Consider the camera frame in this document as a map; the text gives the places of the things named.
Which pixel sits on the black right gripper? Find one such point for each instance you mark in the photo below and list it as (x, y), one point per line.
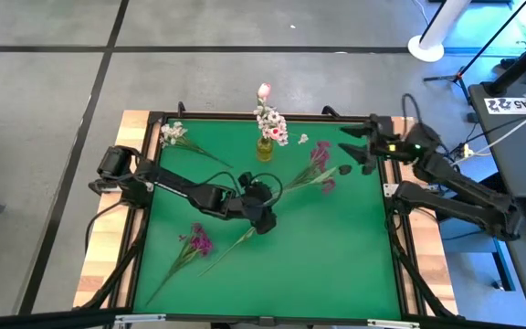
(388, 137)

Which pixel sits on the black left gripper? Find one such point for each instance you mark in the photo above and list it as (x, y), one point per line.
(256, 198)

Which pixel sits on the sparse magenta flower spray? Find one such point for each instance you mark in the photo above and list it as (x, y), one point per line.
(320, 155)

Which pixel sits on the dense magenta flower bunch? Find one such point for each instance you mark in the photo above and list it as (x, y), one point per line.
(201, 241)

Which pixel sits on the yellow glass vase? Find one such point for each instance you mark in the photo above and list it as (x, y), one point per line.
(264, 153)

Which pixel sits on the pink tulip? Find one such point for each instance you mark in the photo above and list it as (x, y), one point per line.
(276, 133)
(264, 90)

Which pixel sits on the large white flower spray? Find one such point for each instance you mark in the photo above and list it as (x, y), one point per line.
(270, 121)

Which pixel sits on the small white flower spray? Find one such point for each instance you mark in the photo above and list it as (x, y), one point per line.
(173, 132)

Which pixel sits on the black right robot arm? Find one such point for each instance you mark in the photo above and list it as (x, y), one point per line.
(455, 180)

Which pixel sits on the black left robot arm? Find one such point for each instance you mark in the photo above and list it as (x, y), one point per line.
(176, 185)

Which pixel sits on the green table mat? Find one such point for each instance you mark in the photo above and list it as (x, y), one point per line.
(359, 242)

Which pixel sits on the black tripod stand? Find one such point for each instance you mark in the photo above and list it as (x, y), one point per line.
(441, 78)

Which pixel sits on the white round pillar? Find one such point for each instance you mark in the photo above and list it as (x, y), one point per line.
(427, 50)

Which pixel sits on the dark grey desk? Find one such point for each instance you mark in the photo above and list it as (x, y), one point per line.
(509, 151)

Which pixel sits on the white paper label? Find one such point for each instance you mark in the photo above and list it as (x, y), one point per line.
(505, 105)

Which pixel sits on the thick black pole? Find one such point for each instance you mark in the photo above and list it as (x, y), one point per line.
(518, 64)

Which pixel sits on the black table frame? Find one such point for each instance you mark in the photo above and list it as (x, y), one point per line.
(137, 256)

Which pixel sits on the silver metal bracket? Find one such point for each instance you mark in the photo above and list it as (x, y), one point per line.
(139, 318)
(393, 324)

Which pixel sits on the black camera rig bar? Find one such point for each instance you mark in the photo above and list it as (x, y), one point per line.
(39, 320)

